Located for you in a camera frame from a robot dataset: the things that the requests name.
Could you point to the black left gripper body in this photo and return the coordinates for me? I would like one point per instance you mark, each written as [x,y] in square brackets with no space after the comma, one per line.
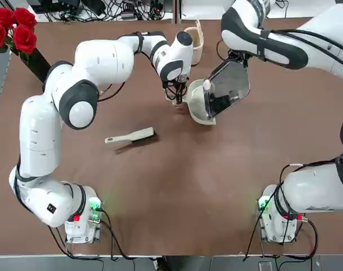
[179,80]

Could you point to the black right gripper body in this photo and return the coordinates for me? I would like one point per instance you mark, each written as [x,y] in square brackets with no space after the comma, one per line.
[237,56]

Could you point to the beige plastic dustpan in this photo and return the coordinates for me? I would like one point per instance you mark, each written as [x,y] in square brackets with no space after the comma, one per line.
[196,101]

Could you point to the white paper ball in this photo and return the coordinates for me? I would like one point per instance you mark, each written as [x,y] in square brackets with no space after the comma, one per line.
[206,84]

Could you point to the square metal tray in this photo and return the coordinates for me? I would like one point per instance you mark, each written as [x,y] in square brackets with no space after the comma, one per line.
[230,84]

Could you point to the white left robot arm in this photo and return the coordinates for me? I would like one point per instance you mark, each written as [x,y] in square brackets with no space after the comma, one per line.
[38,135]

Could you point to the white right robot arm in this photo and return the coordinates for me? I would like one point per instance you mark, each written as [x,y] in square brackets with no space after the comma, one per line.
[315,25]

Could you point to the beige bin with lid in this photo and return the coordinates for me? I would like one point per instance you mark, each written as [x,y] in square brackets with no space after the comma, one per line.
[199,45]

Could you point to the beige hand brush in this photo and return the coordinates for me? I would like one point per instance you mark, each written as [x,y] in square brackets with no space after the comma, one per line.
[137,135]

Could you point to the black cylindrical vase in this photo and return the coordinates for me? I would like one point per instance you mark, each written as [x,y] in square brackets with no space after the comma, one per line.
[37,63]

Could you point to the black finned power supply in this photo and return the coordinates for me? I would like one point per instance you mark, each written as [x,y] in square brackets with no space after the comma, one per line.
[55,5]

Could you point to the red rose bouquet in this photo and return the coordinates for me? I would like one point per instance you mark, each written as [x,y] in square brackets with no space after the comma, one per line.
[24,39]

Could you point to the aluminium profile post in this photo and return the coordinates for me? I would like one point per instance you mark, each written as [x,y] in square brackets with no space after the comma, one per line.
[177,11]

